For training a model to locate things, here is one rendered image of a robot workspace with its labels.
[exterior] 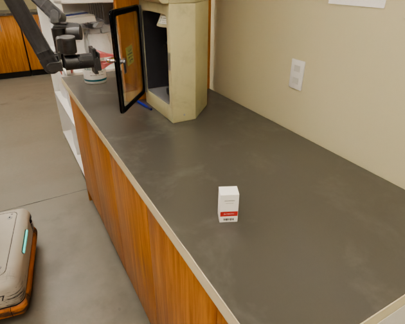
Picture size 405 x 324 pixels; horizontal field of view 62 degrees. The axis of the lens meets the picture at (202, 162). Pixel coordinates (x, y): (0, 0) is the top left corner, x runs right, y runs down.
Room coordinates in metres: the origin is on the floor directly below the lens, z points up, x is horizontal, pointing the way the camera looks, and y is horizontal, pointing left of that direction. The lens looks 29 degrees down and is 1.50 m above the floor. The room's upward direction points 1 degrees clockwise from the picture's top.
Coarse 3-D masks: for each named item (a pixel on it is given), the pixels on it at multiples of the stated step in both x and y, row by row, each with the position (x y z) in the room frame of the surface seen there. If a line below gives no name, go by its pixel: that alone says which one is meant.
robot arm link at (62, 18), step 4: (32, 0) 1.61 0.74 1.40; (36, 0) 1.61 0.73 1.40; (40, 0) 1.61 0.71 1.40; (44, 0) 1.61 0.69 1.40; (48, 0) 1.61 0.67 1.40; (36, 4) 1.61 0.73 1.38; (40, 4) 1.60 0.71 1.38; (44, 4) 1.60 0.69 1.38; (48, 4) 1.60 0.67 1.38; (52, 4) 1.60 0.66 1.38; (40, 8) 1.59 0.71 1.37; (44, 8) 1.59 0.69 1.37; (48, 8) 1.59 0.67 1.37; (52, 8) 1.59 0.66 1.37; (56, 8) 1.59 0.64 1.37; (44, 12) 1.59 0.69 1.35; (48, 12) 1.59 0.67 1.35; (60, 12) 1.59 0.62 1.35; (48, 16) 1.58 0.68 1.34; (60, 16) 1.58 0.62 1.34; (64, 16) 1.63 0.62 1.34; (60, 20) 1.60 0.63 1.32; (64, 20) 1.63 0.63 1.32
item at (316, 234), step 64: (128, 128) 1.30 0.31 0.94; (192, 128) 1.30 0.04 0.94; (256, 128) 1.31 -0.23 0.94; (192, 192) 0.83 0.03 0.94; (256, 192) 0.83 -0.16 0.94; (320, 192) 0.83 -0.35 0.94; (384, 192) 0.84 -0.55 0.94; (192, 256) 0.57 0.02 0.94; (256, 256) 0.57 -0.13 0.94; (320, 256) 0.57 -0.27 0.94; (384, 256) 0.57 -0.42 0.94; (256, 320) 0.41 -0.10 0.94; (320, 320) 0.41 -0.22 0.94
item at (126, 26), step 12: (132, 12) 1.54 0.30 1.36; (120, 24) 1.40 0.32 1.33; (132, 24) 1.53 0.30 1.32; (120, 36) 1.38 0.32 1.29; (132, 36) 1.52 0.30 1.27; (120, 48) 1.37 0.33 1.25; (132, 48) 1.50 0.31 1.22; (132, 60) 1.49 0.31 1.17; (132, 72) 1.48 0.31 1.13; (132, 84) 1.46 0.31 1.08; (132, 96) 1.45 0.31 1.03; (120, 108) 1.32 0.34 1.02
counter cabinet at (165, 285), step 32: (96, 160) 1.58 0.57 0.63; (96, 192) 1.74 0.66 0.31; (128, 192) 1.09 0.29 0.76; (128, 224) 1.14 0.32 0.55; (128, 256) 1.21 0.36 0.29; (160, 256) 0.82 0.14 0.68; (160, 288) 0.84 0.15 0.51; (192, 288) 0.62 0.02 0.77; (160, 320) 0.87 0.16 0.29; (192, 320) 0.62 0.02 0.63; (224, 320) 0.49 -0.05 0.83; (384, 320) 0.44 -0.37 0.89
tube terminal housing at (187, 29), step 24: (168, 0) 1.35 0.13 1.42; (192, 0) 1.40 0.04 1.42; (168, 24) 1.36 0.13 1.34; (192, 24) 1.40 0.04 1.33; (144, 48) 1.61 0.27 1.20; (168, 48) 1.37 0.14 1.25; (192, 48) 1.40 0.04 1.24; (168, 72) 1.38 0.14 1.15; (192, 72) 1.40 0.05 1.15; (192, 96) 1.40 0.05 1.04
